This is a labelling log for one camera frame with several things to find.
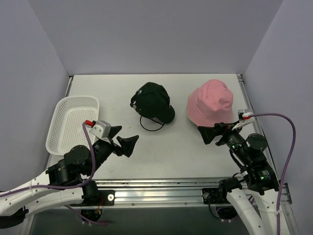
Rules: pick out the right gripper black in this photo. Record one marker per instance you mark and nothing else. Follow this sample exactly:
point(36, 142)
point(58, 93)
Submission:
point(221, 132)

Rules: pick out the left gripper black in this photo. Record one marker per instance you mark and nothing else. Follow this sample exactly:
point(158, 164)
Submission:
point(115, 144)

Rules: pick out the pink cap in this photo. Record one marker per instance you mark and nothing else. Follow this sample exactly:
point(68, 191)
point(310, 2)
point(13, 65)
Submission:
point(211, 103)

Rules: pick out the dark green cap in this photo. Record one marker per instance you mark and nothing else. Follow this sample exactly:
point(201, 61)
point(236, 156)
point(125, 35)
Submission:
point(152, 101)

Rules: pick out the beige bucket hat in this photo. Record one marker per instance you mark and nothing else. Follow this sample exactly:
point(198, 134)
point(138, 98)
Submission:
point(190, 118)

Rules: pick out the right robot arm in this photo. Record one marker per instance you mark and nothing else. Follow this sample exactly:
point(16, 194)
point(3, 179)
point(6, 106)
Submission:
point(259, 176)

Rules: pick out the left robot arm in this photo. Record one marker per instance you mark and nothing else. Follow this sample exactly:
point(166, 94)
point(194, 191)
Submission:
point(69, 182)

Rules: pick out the white plastic basket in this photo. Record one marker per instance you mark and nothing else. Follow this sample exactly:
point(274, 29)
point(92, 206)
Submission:
point(66, 131)

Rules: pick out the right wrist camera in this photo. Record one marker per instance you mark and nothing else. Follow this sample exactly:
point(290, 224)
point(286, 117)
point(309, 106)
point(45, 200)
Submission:
point(245, 118)

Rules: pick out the black wire hat stand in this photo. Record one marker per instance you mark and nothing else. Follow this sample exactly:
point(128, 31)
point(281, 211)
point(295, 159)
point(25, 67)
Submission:
point(150, 124)

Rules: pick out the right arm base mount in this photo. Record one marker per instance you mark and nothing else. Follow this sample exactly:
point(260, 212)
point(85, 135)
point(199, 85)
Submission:
point(213, 197)

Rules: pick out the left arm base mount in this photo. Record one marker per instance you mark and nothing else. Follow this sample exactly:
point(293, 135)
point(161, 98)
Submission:
point(104, 198)

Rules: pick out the aluminium front rail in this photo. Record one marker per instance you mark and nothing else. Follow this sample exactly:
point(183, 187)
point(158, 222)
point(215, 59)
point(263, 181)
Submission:
point(158, 193)

